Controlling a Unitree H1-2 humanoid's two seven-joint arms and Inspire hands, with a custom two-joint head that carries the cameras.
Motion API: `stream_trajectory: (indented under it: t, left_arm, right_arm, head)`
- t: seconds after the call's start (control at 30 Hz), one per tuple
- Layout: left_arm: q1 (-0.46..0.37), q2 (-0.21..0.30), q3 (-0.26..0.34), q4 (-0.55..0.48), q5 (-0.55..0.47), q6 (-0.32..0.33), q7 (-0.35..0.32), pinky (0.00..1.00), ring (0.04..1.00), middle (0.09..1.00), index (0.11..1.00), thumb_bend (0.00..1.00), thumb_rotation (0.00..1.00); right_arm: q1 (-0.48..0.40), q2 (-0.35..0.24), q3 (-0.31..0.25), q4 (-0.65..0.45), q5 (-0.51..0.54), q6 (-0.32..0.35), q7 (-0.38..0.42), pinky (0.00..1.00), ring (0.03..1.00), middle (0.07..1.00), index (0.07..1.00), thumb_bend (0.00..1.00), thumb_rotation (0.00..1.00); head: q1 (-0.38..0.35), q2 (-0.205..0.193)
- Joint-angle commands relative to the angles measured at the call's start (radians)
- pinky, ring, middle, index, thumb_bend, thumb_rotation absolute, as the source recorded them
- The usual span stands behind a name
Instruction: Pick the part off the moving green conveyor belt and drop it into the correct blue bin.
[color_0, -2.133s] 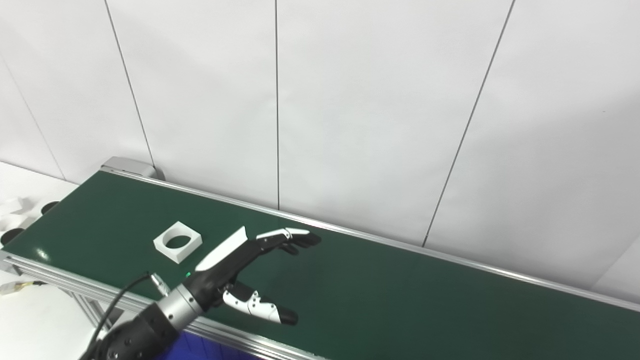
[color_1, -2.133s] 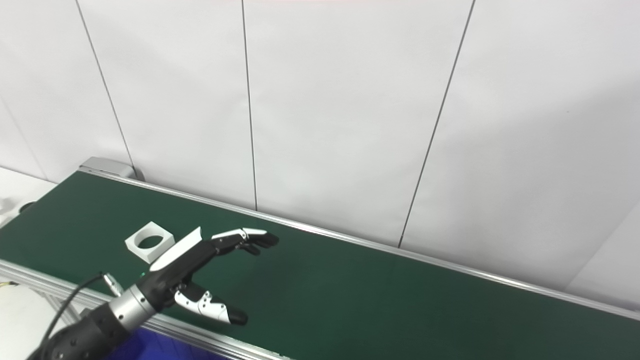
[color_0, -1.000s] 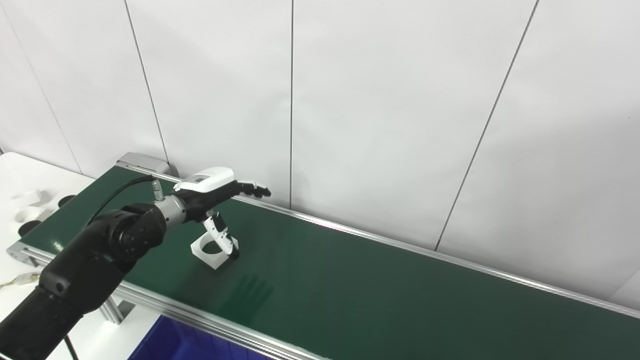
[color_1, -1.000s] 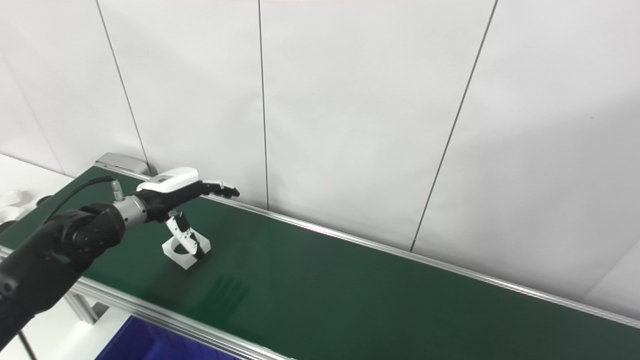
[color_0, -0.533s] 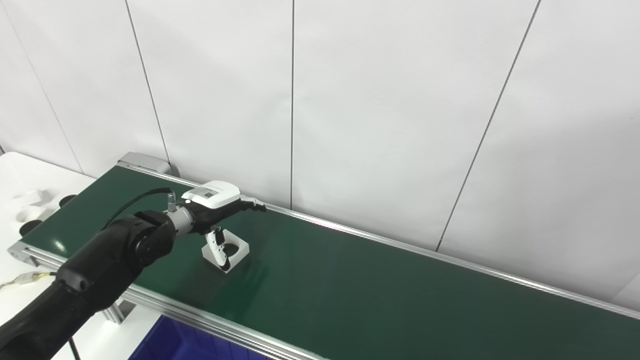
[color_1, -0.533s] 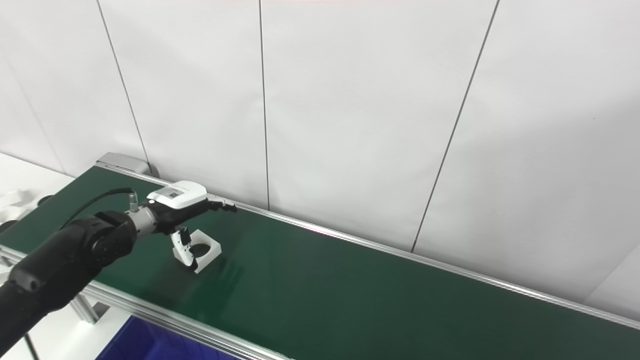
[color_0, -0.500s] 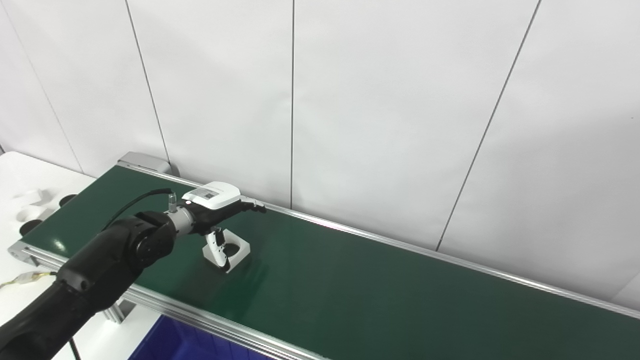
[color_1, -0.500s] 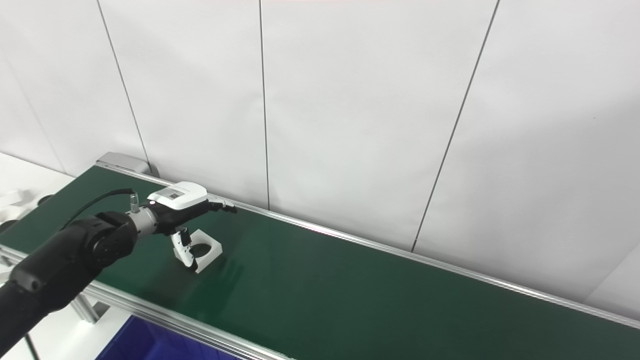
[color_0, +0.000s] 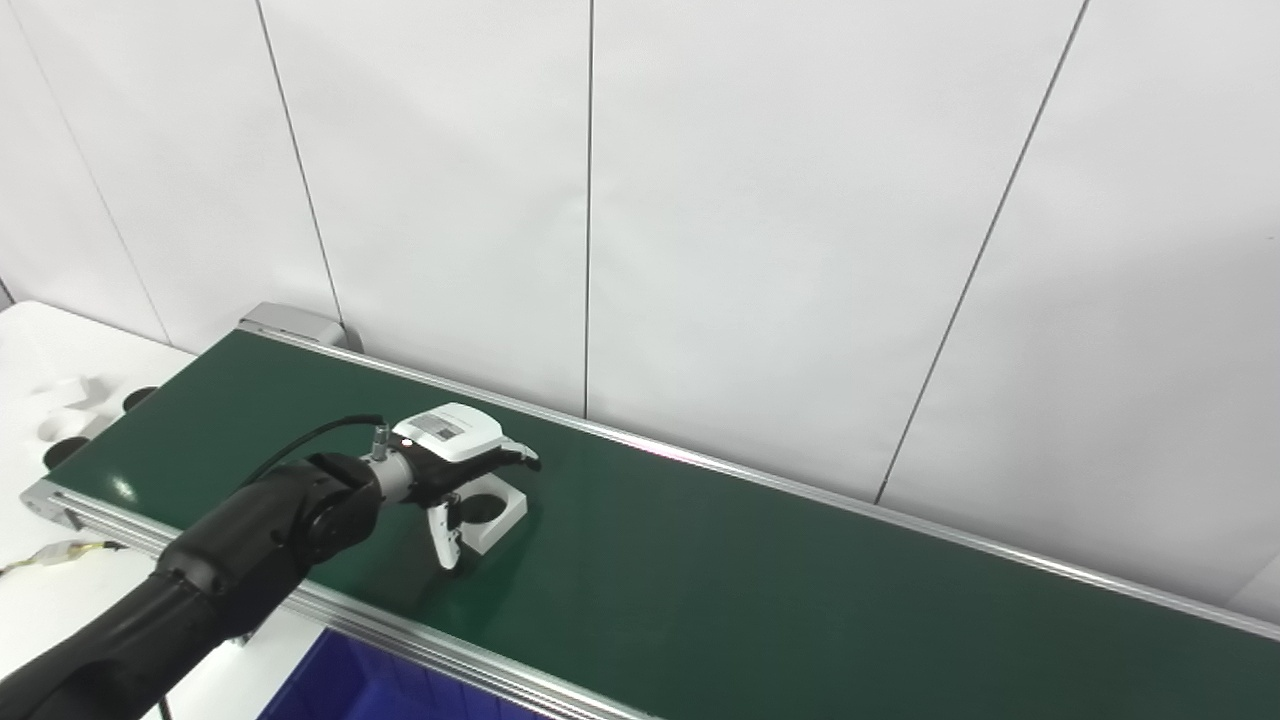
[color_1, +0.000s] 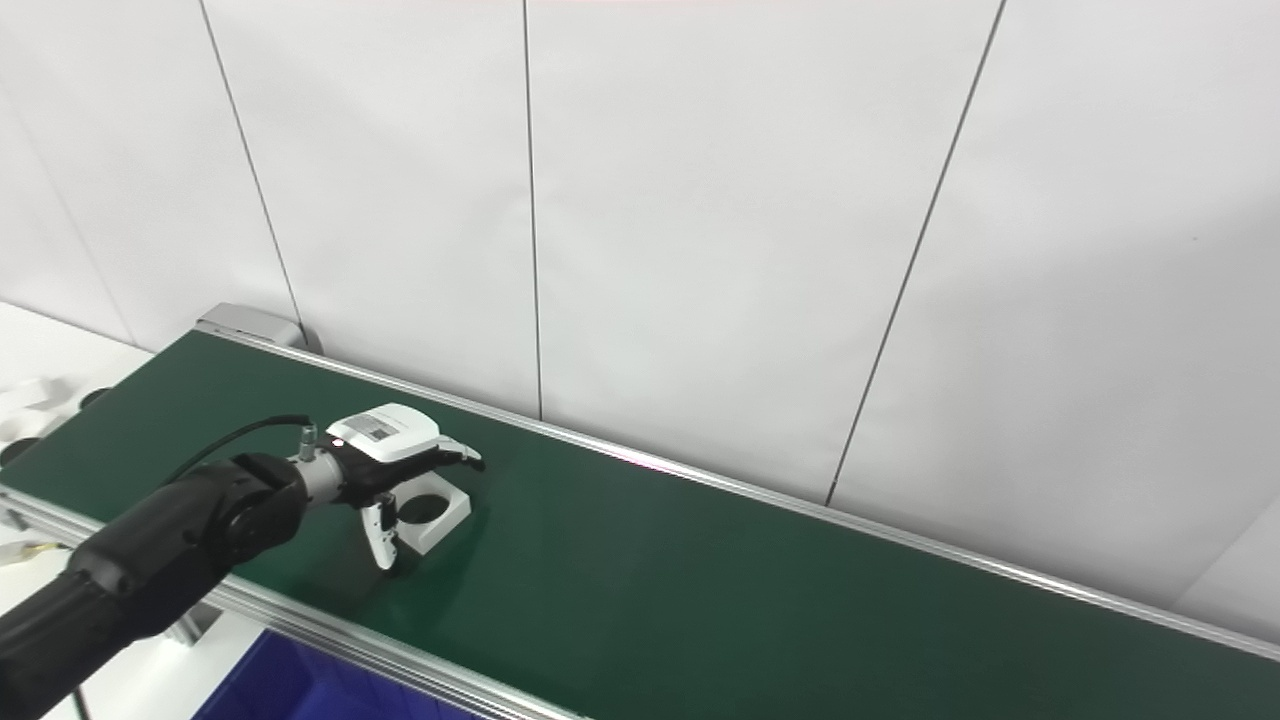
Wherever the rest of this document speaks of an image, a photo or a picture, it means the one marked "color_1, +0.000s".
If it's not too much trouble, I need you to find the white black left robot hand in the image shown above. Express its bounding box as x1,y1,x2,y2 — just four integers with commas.
320,403,486,573

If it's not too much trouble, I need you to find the white block with round hole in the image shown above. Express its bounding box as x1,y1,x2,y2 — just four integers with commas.
395,478,472,556

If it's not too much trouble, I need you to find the blue plastic bin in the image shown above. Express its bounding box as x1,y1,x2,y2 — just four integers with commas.
195,628,481,720

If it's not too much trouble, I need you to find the aluminium conveyor support leg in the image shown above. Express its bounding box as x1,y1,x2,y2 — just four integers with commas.
168,600,223,648

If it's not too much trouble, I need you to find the green conveyor belt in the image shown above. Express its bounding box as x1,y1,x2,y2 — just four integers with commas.
0,325,1280,720

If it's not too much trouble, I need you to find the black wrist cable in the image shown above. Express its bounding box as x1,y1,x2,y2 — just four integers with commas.
160,415,321,486

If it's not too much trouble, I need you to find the cable with yellow tip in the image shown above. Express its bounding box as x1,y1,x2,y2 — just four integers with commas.
0,538,63,568

